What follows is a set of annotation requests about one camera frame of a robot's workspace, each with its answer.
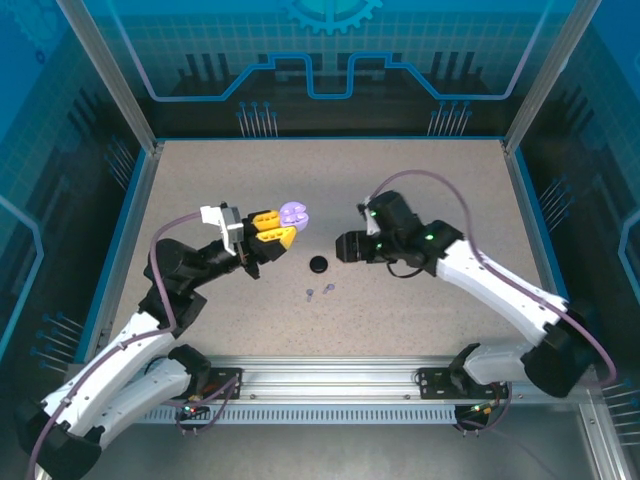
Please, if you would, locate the small circuit board with LEDs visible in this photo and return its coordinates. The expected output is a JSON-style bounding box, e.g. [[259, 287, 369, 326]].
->
[[457, 399, 502, 422], [175, 399, 209, 422]]

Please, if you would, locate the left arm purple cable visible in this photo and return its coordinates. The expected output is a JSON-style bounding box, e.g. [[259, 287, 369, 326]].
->
[[27, 212, 246, 480]]

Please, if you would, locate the wide aluminium mounting rail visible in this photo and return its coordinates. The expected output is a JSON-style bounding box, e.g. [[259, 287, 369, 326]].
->
[[189, 353, 599, 404]]

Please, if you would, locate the slotted grey cable duct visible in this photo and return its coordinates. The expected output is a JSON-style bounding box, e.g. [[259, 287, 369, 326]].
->
[[134, 404, 462, 426]]

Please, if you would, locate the blue table edge strip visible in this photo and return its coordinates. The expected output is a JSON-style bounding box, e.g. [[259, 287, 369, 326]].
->
[[73, 148, 151, 364], [512, 148, 592, 364]]

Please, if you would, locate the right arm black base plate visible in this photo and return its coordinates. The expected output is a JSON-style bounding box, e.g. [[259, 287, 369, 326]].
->
[[417, 366, 507, 400]]

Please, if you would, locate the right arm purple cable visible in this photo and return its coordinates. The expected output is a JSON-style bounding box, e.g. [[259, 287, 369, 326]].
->
[[370, 169, 618, 437]]

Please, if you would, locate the purple earbud charging case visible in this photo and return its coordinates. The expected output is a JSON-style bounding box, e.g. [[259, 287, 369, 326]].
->
[[277, 200, 313, 233]]

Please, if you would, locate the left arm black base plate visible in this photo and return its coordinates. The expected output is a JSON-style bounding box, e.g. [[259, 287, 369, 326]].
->
[[202, 367, 245, 401]]

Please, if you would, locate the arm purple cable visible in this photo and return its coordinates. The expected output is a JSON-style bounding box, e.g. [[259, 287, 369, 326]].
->
[[27, 212, 246, 480], [370, 169, 618, 437]]

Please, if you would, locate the aluminium frame post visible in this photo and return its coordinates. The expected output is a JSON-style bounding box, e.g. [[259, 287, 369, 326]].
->
[[501, 0, 605, 155], [55, 0, 165, 155]]

